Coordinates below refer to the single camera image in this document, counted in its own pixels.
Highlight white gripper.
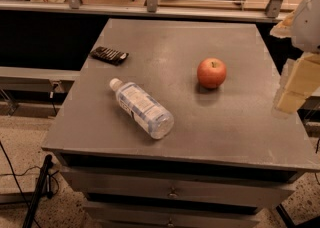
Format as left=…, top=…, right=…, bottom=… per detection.
left=270, top=0, right=320, bottom=114

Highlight clear plastic water bottle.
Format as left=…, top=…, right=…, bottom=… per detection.
left=109, top=78, right=174, bottom=140

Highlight red apple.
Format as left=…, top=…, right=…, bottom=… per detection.
left=197, top=58, right=227, bottom=89

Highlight grey drawer cabinet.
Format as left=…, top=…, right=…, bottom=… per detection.
left=44, top=19, right=319, bottom=228

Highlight upper drawer knob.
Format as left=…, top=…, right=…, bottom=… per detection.
left=167, top=187, right=179, bottom=199

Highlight drawer knob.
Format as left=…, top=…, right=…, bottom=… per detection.
left=167, top=187, right=179, bottom=199
left=166, top=218, right=175, bottom=228

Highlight black chip bag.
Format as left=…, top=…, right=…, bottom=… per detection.
left=89, top=46, right=128, bottom=66

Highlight lower drawer knob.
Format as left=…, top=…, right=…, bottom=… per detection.
left=166, top=218, right=175, bottom=228

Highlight grey low bench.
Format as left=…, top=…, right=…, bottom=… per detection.
left=0, top=67, right=80, bottom=93

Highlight black tripod leg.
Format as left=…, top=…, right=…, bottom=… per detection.
left=22, top=154, right=53, bottom=228

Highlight black floor cable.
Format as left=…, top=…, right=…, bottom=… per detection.
left=0, top=141, right=43, bottom=228

